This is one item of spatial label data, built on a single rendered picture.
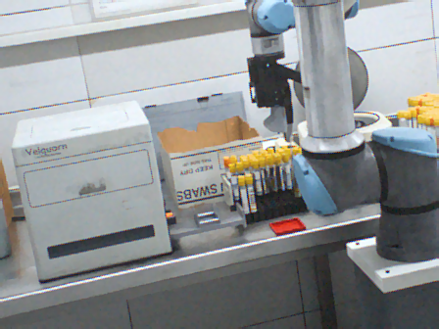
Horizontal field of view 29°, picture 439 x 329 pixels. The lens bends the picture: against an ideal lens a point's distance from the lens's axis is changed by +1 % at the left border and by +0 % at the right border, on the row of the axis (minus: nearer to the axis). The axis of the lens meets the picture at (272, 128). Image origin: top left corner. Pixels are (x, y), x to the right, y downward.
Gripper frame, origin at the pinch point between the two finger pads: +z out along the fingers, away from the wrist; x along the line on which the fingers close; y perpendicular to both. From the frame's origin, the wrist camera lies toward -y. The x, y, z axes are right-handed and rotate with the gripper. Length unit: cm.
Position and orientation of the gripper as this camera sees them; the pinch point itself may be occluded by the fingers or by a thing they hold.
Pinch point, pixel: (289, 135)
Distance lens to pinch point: 197.6
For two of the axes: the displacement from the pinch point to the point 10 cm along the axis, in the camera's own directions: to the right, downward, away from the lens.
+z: 1.4, 9.6, 2.3
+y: -9.6, 1.9, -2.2
